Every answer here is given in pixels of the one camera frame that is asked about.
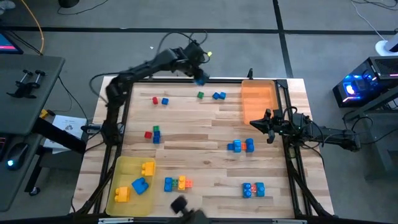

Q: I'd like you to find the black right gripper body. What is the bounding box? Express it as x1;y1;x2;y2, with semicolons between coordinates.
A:
264;108;295;138

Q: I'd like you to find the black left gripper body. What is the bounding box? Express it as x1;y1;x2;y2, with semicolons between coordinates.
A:
177;57;206;78

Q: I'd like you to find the translucent orange plastic bin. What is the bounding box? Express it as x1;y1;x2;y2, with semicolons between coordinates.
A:
241;79;279;126

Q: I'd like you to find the black lit desktop computer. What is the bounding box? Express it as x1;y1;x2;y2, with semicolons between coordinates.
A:
332;55;398;109

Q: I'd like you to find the grey side table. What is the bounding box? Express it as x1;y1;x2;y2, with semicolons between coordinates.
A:
343;85;398;181

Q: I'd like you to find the translucent yellow plastic bin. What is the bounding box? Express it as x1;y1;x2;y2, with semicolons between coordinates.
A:
105;155;157;217

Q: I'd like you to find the white round device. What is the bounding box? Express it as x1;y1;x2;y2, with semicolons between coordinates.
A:
375;29;398;57

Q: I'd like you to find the white paper sheet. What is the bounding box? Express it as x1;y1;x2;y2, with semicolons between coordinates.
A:
43;114;88;155

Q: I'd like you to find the black round stand base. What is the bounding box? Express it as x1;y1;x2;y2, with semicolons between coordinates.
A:
58;0;80;9

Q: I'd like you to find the black desk support beam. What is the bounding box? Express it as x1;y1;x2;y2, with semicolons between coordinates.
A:
32;118;88;155

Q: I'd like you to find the small yellow black tool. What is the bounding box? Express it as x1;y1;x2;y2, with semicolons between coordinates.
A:
39;108;56;121

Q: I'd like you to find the dark grey desk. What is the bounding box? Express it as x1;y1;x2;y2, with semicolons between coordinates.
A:
0;54;66;212

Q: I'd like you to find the computer monitor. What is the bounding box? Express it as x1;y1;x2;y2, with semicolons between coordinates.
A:
0;29;24;55

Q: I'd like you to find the grey shoe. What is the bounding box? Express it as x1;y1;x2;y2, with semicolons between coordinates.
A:
0;0;16;15

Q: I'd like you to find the black computer mouse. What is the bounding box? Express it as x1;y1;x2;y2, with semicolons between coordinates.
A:
6;142;29;171

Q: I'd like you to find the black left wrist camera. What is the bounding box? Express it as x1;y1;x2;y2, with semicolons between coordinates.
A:
186;42;208;62

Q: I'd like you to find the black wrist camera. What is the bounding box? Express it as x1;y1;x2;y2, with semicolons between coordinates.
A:
186;42;208;62
292;112;307;128

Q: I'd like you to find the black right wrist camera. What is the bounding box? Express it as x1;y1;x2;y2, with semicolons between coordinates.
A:
292;112;307;128

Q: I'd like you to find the black metal table frame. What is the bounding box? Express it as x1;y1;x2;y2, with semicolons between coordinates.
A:
70;77;333;218

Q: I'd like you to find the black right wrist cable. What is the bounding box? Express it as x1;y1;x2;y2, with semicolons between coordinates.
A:
281;105;326;158

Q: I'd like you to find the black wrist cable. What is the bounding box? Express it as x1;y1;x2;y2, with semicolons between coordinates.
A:
281;105;326;158
155;30;209;57

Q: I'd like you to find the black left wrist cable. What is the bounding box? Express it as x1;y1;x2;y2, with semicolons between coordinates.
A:
155;30;209;57

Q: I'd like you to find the silver metal bracket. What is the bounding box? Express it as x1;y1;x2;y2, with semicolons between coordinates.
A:
98;217;134;224
272;218;308;224

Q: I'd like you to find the black floor cable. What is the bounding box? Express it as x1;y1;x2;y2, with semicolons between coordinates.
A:
57;0;110;16

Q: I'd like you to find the white floor cable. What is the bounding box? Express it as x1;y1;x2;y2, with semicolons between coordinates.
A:
351;0;388;41

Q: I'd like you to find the yellow cable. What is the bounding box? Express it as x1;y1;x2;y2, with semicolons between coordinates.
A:
20;0;45;56

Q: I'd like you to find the black double clamp bracket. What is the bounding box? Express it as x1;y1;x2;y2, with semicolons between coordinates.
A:
6;68;47;100

